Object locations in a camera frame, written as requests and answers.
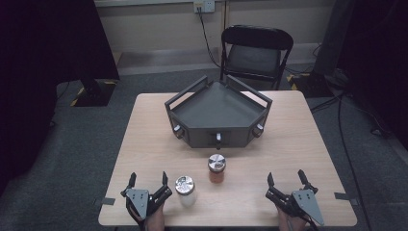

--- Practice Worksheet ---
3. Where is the black power cable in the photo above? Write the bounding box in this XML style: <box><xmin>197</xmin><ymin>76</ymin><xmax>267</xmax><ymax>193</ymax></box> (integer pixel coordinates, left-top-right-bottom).
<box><xmin>196</xmin><ymin>7</ymin><xmax>223</xmax><ymax>69</ymax></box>

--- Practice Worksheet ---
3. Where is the glass jar with white powder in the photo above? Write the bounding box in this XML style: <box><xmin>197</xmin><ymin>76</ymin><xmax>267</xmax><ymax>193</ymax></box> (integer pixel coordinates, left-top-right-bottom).
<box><xmin>174</xmin><ymin>175</ymin><xmax>197</xmax><ymax>207</ymax></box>

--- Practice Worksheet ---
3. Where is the dark curtain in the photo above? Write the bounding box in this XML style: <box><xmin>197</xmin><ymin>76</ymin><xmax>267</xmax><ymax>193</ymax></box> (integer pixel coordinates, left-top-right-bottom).
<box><xmin>338</xmin><ymin>0</ymin><xmax>408</xmax><ymax>150</ymax></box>
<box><xmin>0</xmin><ymin>0</ymin><xmax>121</xmax><ymax>196</ymax></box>

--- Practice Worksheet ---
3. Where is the grey upright panel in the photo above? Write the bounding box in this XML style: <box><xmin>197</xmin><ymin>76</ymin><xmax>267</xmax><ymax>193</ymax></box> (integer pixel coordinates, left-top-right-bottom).
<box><xmin>312</xmin><ymin>0</ymin><xmax>355</xmax><ymax>77</ymax></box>

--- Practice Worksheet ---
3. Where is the black folding chair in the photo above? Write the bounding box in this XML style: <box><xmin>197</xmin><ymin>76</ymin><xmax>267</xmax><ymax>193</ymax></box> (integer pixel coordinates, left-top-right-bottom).
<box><xmin>219</xmin><ymin>24</ymin><xmax>294</xmax><ymax>91</ymax></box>

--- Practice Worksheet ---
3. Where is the person's right hand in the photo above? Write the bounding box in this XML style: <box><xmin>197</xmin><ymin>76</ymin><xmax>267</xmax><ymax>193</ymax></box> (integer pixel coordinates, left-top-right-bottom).
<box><xmin>276</xmin><ymin>206</ymin><xmax>310</xmax><ymax>231</ymax></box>

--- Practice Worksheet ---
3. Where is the black floor cable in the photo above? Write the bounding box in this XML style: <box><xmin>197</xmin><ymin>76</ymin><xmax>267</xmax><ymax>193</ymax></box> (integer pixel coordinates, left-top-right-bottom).
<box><xmin>309</xmin><ymin>90</ymin><xmax>374</xmax><ymax>231</ymax></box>

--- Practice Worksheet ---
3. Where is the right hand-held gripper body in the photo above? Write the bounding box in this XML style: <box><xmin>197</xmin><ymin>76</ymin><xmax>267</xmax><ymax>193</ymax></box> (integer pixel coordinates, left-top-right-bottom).
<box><xmin>265</xmin><ymin>184</ymin><xmax>325</xmax><ymax>227</ymax></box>

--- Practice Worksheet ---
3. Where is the black stand base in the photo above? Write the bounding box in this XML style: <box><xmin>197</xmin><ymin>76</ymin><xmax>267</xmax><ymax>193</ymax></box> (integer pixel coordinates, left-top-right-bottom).
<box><xmin>286</xmin><ymin>71</ymin><xmax>335</xmax><ymax>99</ymax></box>
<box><xmin>69</xmin><ymin>77</ymin><xmax>118</xmax><ymax>108</ymax></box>

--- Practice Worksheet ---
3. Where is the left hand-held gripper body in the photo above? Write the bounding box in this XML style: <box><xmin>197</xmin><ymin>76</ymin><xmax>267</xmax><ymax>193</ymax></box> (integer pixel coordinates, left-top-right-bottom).
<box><xmin>120</xmin><ymin>185</ymin><xmax>173</xmax><ymax>222</ymax></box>

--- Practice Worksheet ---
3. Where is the thick black gripper cable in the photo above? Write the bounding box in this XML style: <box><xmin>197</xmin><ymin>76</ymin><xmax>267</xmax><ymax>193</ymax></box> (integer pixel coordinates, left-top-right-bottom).
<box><xmin>301</xmin><ymin>217</ymin><xmax>319</xmax><ymax>231</ymax></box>

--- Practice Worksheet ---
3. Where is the glass jar with orange powder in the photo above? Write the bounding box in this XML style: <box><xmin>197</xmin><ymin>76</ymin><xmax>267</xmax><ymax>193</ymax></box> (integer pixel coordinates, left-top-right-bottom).
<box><xmin>207</xmin><ymin>153</ymin><xmax>227</xmax><ymax>185</ymax></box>

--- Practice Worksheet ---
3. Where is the dark grey corner rack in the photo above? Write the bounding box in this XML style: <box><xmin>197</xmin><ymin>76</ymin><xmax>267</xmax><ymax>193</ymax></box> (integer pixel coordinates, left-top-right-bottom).
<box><xmin>164</xmin><ymin>74</ymin><xmax>274</xmax><ymax>151</ymax></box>

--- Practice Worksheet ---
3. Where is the person's left hand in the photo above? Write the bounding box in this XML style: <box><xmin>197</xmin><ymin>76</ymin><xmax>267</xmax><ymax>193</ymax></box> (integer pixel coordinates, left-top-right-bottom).
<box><xmin>138</xmin><ymin>201</ymin><xmax>166</xmax><ymax>231</ymax></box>

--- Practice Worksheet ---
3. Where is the white wall socket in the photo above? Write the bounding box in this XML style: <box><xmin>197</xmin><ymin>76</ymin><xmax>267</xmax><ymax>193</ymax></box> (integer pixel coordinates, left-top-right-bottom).
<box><xmin>192</xmin><ymin>0</ymin><xmax>217</xmax><ymax>14</ymax></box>

